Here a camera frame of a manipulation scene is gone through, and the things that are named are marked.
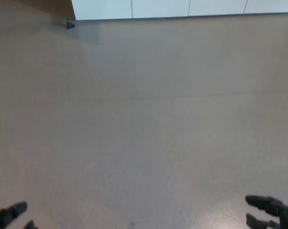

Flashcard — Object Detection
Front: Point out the white locker cabinet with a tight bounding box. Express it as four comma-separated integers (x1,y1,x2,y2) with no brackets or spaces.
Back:
71,0,288,21

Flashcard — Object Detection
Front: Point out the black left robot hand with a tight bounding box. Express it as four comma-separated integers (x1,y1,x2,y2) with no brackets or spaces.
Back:
0,201,39,229

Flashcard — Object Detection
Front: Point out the brown wooden panel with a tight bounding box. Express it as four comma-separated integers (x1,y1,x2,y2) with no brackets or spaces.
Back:
0,0,77,22

